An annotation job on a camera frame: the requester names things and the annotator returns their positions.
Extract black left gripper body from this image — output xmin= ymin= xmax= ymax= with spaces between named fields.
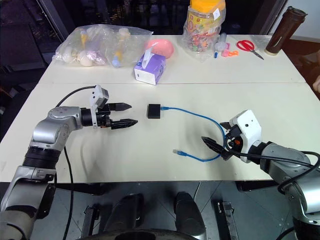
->
xmin=95 ymin=103 xmax=114 ymax=130

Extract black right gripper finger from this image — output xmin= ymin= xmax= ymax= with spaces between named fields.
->
xmin=201 ymin=136 xmax=227 ymax=156
xmin=219 ymin=121 xmax=233 ymax=132

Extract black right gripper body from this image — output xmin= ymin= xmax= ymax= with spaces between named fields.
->
xmin=219 ymin=124 xmax=244 ymax=161

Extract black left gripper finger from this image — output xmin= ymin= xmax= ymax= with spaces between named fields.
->
xmin=110 ymin=119 xmax=139 ymax=130
xmin=109 ymin=102 xmax=133 ymax=112

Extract black adapter box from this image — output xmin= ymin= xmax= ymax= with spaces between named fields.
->
xmin=146 ymin=103 xmax=162 ymax=120

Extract purple tissue box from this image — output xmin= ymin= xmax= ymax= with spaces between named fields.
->
xmin=133 ymin=48 xmax=167 ymax=86

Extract black table support bar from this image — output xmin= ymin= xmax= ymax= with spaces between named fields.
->
xmin=54 ymin=183 xmax=106 ymax=196
xmin=235 ymin=180 xmax=280 ymax=193

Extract clear bag of toys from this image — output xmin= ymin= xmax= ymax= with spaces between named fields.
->
xmin=51 ymin=24 xmax=154 ymax=69

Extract pink and orange small toys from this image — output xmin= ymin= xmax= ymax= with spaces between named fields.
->
xmin=221 ymin=49 xmax=240 ymax=58

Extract dark rounded shape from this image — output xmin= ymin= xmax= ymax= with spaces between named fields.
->
xmin=173 ymin=191 xmax=206 ymax=236
xmin=104 ymin=193 xmax=145 ymax=234

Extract pink rounded plastic object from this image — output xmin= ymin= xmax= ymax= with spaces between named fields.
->
xmin=144 ymin=38 xmax=175 ymax=60

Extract clear small plastic container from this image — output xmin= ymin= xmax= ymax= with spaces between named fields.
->
xmin=214 ymin=33 xmax=231 ymax=53

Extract brown cylindrical bottle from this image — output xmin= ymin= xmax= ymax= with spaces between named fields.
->
xmin=264 ymin=6 xmax=309 ymax=56

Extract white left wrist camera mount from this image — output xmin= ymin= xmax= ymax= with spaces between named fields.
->
xmin=88 ymin=84 xmax=110 ymax=130

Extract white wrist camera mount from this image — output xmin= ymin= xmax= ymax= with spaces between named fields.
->
xmin=229 ymin=109 xmax=262 ymax=164
xmin=88 ymin=84 xmax=110 ymax=130

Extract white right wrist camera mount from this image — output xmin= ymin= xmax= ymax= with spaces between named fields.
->
xmin=229 ymin=109 xmax=262 ymax=164

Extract blue Ethernet cable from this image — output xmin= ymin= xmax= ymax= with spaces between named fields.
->
xmin=160 ymin=105 xmax=229 ymax=164

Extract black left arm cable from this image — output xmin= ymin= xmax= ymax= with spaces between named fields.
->
xmin=54 ymin=85 xmax=97 ymax=240

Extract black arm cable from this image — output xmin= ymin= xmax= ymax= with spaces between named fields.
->
xmin=224 ymin=138 xmax=320 ymax=195
xmin=54 ymin=85 xmax=97 ymax=240

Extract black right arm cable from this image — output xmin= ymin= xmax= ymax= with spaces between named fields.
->
xmin=224 ymin=138 xmax=320 ymax=195

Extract black metal floor bracket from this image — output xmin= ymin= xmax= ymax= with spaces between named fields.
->
xmin=80 ymin=204 xmax=101 ymax=240
xmin=211 ymin=199 xmax=240 ymax=240

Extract red handled scissors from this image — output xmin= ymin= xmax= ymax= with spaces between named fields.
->
xmin=236 ymin=39 xmax=265 ymax=61

